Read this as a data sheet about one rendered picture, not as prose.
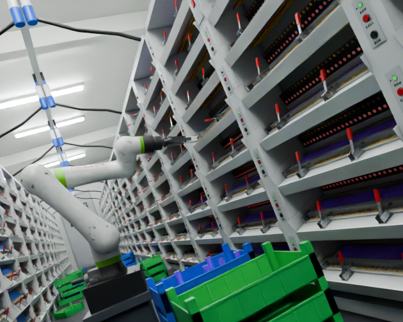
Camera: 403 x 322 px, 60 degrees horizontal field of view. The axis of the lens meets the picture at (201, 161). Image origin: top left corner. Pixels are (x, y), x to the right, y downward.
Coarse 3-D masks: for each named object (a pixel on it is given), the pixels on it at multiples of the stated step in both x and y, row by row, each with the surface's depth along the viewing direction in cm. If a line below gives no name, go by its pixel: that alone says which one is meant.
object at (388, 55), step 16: (352, 0) 83; (368, 0) 79; (384, 0) 77; (400, 0) 79; (352, 16) 84; (384, 16) 77; (400, 16) 78; (384, 32) 78; (368, 48) 83; (384, 48) 79; (400, 48) 76; (384, 64) 81; (400, 64) 77; (384, 80) 82; (384, 96) 83; (400, 112) 81; (400, 128) 82
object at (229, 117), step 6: (228, 102) 151; (228, 114) 156; (234, 114) 152; (222, 120) 163; (228, 120) 159; (234, 120) 155; (204, 126) 212; (216, 126) 171; (222, 126) 167; (198, 132) 210; (210, 132) 179; (216, 132) 174; (198, 138) 207; (204, 138) 189; (210, 138) 183; (192, 144) 207; (198, 144) 199; (204, 144) 194; (198, 150) 204
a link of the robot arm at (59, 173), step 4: (52, 168) 172; (56, 168) 171; (60, 168) 171; (52, 172) 168; (56, 172) 168; (60, 172) 169; (56, 176) 167; (60, 176) 168; (64, 176) 169; (60, 180) 168; (64, 180) 169; (64, 184) 169
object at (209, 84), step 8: (208, 72) 195; (216, 72) 154; (200, 80) 206; (208, 80) 163; (216, 80) 158; (200, 88) 212; (208, 88) 167; (216, 88) 196; (200, 96) 177; (208, 96) 204; (192, 104) 189; (200, 104) 182; (184, 112) 210; (192, 112) 195; (184, 120) 208
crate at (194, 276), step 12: (228, 252) 121; (240, 252) 113; (252, 252) 104; (204, 264) 119; (216, 264) 120; (228, 264) 101; (240, 264) 102; (192, 276) 117; (204, 276) 98; (216, 276) 99; (156, 288) 96; (180, 288) 96; (156, 300) 104; (168, 300) 94; (168, 312) 93
